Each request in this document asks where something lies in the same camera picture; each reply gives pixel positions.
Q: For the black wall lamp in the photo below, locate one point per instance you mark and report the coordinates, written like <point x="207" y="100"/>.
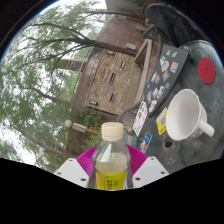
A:
<point x="110" y="52"/>
<point x="93" y="102"/>

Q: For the white sticker sheet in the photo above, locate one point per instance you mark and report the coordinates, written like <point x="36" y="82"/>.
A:
<point x="140" y="118"/>

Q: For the white ceramic mug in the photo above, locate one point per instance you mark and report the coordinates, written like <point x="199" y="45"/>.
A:
<point x="183" y="115"/>

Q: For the yellow sticker card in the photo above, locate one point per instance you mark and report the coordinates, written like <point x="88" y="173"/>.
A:
<point x="162" y="121"/>

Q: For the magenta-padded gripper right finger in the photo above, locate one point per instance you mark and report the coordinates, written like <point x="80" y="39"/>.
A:
<point x="138" y="161"/>

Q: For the wooden lamp post with globe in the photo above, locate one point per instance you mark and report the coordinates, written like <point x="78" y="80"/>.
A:
<point x="81" y="127"/>

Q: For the yellow-labelled clear drink bottle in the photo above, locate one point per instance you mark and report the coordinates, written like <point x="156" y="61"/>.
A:
<point x="111" y="166"/>

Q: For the blue sticker card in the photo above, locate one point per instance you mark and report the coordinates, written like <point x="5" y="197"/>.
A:
<point x="146" y="142"/>

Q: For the dark forked tree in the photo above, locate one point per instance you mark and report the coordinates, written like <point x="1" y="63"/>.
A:
<point x="100" y="43"/>

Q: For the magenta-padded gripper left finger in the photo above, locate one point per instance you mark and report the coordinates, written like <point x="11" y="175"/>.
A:
<point x="84" y="163"/>

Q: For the flat round red coaster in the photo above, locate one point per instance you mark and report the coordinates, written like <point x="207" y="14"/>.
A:
<point x="206" y="70"/>

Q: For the grey wall box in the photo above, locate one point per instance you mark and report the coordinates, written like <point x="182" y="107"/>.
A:
<point x="131" y="46"/>

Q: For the black laptop with stickers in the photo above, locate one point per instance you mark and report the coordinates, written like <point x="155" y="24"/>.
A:
<point x="166" y="76"/>

